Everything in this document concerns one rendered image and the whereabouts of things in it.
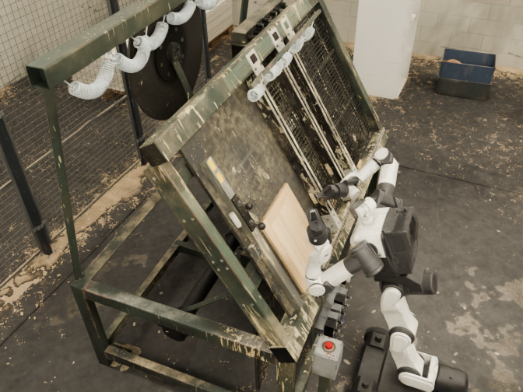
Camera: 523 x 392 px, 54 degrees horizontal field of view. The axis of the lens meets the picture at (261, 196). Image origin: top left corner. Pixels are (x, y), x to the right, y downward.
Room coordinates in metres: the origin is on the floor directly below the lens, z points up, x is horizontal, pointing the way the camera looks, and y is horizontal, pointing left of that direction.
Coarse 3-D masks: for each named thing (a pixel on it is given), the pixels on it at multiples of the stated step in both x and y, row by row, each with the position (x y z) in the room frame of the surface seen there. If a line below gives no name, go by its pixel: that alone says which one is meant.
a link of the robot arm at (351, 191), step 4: (344, 180) 2.27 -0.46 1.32; (348, 180) 2.26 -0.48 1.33; (352, 180) 2.28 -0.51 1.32; (356, 180) 2.29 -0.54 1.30; (344, 184) 2.25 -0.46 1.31; (348, 184) 2.25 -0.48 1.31; (352, 184) 2.27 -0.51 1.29; (348, 188) 2.24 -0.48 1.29; (352, 188) 2.25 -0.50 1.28; (356, 188) 2.27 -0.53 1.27; (348, 192) 2.23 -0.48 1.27; (352, 192) 2.24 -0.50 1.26; (356, 192) 2.24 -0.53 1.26; (344, 196) 2.21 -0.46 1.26; (348, 196) 2.25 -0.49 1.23; (352, 196) 2.23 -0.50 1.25; (356, 196) 2.25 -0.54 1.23
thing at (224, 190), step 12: (204, 168) 1.92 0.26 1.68; (216, 168) 1.94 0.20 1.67; (216, 180) 1.90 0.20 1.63; (228, 192) 1.89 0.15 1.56; (228, 204) 1.88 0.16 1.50; (240, 216) 1.85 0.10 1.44; (252, 240) 1.83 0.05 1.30; (264, 240) 1.86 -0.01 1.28; (264, 252) 1.81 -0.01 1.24; (276, 264) 1.81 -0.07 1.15; (276, 276) 1.78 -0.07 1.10; (288, 288) 1.76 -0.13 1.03; (300, 300) 1.76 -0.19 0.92
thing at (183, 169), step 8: (320, 56) 3.55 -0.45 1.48; (328, 72) 3.52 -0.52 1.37; (336, 88) 3.49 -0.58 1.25; (176, 168) 1.91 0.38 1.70; (184, 168) 1.89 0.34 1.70; (184, 176) 1.86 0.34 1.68; (192, 176) 1.90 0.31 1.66; (208, 216) 1.82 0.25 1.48; (224, 240) 1.79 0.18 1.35; (240, 264) 1.76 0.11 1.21; (248, 264) 1.84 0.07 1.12; (248, 272) 1.77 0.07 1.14; (256, 272) 1.77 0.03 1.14; (256, 280) 1.74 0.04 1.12; (256, 288) 1.71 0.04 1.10
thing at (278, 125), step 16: (256, 64) 2.54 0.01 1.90; (256, 96) 2.51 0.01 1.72; (272, 112) 2.47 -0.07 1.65; (272, 128) 2.47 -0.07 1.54; (288, 128) 2.49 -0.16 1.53; (288, 144) 2.44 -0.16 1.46; (304, 160) 2.44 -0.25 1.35; (304, 176) 2.40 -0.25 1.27; (320, 208) 2.35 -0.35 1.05; (336, 224) 2.31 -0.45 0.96
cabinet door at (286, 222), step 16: (288, 192) 2.24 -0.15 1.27; (272, 208) 2.07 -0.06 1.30; (288, 208) 2.16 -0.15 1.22; (272, 224) 2.00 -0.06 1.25; (288, 224) 2.09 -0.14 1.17; (304, 224) 2.18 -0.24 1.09; (272, 240) 1.92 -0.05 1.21; (288, 240) 2.01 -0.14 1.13; (304, 240) 2.10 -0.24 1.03; (288, 256) 1.93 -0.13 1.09; (304, 256) 2.02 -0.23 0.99; (304, 272) 1.94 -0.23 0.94; (304, 288) 1.87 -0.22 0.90
